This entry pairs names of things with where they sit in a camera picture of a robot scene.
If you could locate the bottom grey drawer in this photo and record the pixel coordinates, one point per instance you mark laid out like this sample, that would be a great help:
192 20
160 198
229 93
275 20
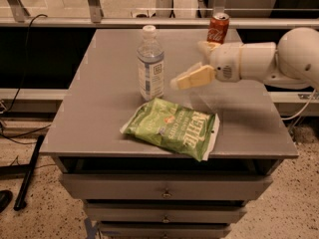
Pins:
164 231

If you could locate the grey drawer cabinet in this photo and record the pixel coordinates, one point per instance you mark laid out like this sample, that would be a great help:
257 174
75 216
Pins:
85 136

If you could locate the top grey drawer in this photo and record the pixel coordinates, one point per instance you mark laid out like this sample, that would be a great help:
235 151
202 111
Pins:
165 186

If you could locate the green jalapeno chip bag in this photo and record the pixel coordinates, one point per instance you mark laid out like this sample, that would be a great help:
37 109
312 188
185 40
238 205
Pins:
174 128

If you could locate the clear blue-label water bottle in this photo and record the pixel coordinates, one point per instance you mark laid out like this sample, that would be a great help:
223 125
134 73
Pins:
150 64

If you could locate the middle grey drawer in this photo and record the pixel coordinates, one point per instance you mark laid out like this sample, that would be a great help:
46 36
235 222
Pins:
164 212

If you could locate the grey drawer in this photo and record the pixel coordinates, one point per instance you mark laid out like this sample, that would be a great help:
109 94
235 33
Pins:
165 186
164 212
164 231

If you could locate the black stand leg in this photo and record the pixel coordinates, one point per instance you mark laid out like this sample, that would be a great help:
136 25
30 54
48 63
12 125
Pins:
20 202

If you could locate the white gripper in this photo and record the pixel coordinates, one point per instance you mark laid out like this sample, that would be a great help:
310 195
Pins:
224 63

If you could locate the orange soda can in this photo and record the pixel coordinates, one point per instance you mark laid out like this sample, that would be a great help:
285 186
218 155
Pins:
218 27

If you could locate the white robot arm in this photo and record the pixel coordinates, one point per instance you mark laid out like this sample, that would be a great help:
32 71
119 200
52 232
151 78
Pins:
292 63

